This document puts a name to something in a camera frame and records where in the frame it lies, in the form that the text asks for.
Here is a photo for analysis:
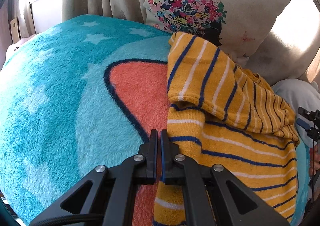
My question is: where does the grey fluffy cushion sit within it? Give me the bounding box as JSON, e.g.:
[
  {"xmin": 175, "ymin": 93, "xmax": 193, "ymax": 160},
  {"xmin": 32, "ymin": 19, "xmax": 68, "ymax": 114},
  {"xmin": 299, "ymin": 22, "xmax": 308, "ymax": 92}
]
[{"xmin": 245, "ymin": 14, "xmax": 319, "ymax": 85}]

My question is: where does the white floral butterfly pillow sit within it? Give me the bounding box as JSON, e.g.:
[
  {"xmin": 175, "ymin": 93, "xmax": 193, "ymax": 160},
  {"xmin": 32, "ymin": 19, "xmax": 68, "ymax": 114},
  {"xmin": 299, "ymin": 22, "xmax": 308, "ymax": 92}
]
[{"xmin": 143, "ymin": 0, "xmax": 291, "ymax": 65}]

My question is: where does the person's right hand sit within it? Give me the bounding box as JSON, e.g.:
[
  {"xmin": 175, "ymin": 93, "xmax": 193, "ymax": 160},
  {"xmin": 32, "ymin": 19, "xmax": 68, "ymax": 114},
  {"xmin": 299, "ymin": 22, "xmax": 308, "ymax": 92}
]
[{"xmin": 309, "ymin": 145, "xmax": 320, "ymax": 176}]

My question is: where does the yellow striped knit sweater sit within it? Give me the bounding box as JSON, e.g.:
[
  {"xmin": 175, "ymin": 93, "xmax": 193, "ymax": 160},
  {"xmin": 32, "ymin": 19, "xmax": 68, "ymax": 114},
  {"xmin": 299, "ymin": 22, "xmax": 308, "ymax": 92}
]
[{"xmin": 167, "ymin": 32, "xmax": 299, "ymax": 221}]

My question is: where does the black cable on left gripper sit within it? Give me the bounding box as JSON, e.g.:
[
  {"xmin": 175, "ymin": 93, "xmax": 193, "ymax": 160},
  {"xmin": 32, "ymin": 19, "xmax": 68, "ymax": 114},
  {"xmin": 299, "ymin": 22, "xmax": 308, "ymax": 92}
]
[{"xmin": 35, "ymin": 213, "xmax": 104, "ymax": 226}]

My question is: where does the teal cartoon fleece blanket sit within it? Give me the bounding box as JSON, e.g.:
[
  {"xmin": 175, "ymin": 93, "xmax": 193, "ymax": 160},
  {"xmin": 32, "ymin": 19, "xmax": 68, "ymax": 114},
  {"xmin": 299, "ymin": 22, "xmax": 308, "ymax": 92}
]
[{"xmin": 1, "ymin": 15, "xmax": 309, "ymax": 225}]

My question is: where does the white wall switch plate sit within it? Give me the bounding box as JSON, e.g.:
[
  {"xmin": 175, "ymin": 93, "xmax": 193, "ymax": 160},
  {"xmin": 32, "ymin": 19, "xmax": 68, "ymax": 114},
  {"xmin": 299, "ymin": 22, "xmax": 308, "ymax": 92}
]
[{"xmin": 10, "ymin": 18, "xmax": 21, "ymax": 44}]

